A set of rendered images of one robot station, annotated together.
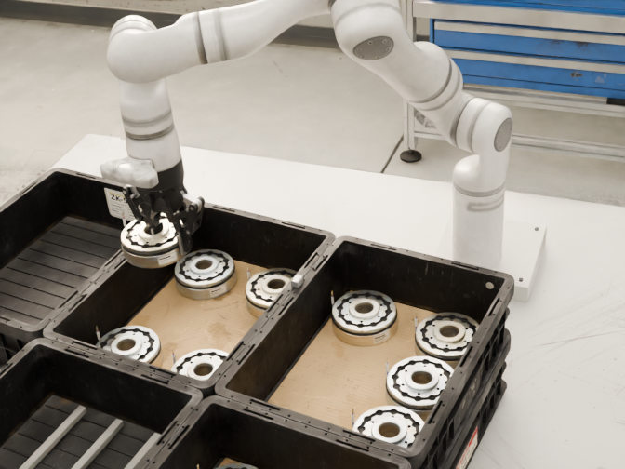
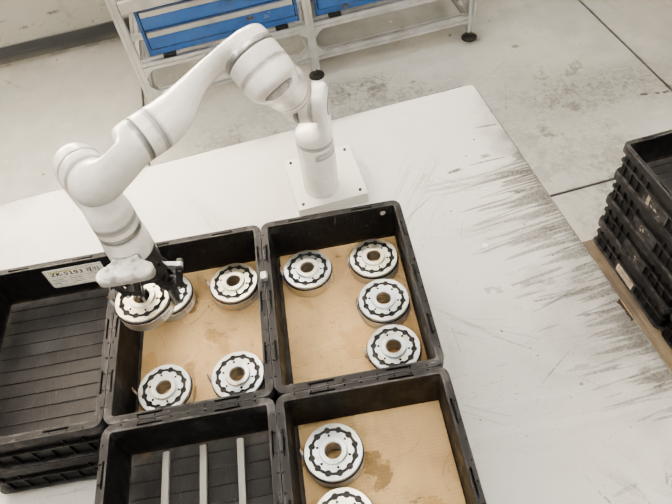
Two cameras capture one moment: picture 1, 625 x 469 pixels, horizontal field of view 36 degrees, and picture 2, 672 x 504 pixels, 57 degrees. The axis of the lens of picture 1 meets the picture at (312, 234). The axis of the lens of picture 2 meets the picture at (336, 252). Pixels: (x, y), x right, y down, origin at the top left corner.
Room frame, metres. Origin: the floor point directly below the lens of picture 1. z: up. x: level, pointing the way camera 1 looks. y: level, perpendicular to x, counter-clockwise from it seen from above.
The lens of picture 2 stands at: (0.47, 0.28, 1.89)
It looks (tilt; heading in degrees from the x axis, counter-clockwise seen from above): 51 degrees down; 329
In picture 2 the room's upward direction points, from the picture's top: 10 degrees counter-clockwise
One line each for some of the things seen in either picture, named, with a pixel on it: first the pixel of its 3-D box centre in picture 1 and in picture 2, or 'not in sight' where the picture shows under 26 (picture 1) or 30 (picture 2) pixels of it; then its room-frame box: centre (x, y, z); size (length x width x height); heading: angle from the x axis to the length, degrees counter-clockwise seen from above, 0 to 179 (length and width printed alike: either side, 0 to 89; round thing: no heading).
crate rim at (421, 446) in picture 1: (372, 336); (344, 289); (1.06, -0.07, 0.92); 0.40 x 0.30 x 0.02; 150
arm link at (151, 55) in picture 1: (159, 47); (109, 164); (1.22, 0.18, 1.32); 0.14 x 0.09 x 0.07; 94
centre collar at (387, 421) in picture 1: (389, 431); (393, 346); (0.93, -0.08, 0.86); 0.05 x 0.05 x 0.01
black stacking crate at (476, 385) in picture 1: (374, 363); (346, 304); (1.06, -0.07, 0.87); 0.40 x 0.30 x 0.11; 150
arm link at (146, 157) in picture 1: (144, 146); (123, 245); (1.21, 0.23, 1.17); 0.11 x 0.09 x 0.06; 149
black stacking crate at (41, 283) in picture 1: (54, 269); (50, 357); (1.36, 0.45, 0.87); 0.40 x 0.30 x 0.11; 150
